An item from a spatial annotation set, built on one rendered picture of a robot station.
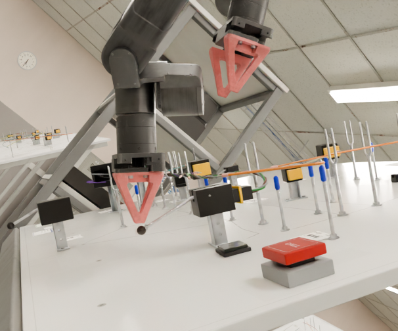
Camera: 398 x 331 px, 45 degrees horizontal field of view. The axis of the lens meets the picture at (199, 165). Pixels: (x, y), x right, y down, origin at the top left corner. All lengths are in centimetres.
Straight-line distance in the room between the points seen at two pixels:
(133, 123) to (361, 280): 36
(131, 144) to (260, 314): 32
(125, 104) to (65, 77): 772
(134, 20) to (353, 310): 1234
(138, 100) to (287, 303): 35
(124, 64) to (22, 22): 776
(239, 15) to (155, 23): 17
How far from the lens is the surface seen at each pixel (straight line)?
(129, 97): 67
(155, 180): 67
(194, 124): 181
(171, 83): 66
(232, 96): 221
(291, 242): 53
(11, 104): 822
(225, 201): 71
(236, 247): 66
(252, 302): 48
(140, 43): 63
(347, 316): 1271
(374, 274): 51
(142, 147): 67
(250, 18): 74
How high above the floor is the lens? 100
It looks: 13 degrees up
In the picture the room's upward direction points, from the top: 36 degrees clockwise
